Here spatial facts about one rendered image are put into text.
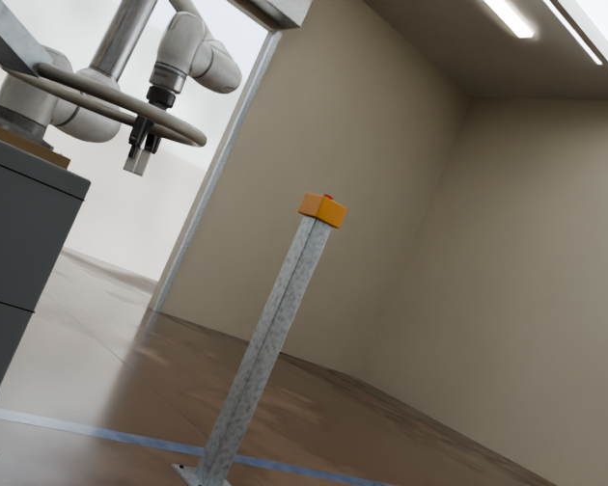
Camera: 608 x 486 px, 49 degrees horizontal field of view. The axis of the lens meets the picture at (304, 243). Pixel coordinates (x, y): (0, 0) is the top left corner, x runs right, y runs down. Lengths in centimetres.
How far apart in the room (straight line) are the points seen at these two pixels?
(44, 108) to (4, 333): 64
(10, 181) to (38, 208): 10
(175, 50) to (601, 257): 606
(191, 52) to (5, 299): 83
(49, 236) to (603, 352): 588
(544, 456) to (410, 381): 186
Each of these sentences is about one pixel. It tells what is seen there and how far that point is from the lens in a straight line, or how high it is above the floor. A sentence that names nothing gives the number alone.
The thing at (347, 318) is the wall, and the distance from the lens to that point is 829.
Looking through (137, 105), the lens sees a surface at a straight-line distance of 139.
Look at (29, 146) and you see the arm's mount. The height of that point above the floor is 82.
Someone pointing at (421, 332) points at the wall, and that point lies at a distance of 822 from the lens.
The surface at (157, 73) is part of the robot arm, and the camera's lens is 181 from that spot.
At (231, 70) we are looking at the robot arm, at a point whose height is 123.
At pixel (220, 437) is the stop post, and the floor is 17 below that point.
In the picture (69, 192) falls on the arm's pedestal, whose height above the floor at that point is 74.
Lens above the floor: 74
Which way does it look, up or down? 4 degrees up
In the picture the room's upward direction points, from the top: 23 degrees clockwise
